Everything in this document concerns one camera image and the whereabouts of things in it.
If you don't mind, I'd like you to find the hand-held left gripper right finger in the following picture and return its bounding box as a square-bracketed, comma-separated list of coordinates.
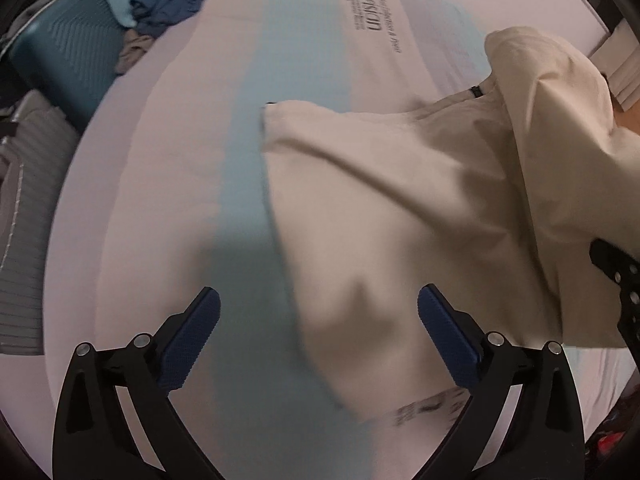
[416, 283, 587, 480]

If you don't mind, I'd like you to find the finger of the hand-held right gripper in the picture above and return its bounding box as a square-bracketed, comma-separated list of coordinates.
[589, 238, 640, 352]

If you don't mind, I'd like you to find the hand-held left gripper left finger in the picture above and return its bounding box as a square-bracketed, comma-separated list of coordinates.
[51, 286, 222, 480]

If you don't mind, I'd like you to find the beige and black jacket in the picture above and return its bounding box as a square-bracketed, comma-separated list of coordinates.
[260, 25, 640, 425]

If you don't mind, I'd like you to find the dark red patterned cloth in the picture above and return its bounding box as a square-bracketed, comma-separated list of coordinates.
[584, 399, 632, 480]

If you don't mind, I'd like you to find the grey ribbed suitcase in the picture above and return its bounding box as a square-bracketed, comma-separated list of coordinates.
[0, 89, 82, 357]

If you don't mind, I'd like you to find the brown crumpled cloth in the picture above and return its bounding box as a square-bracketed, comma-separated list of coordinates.
[115, 29, 157, 74]

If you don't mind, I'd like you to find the teal ribbed suitcase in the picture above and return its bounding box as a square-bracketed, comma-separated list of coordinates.
[6, 0, 137, 132]

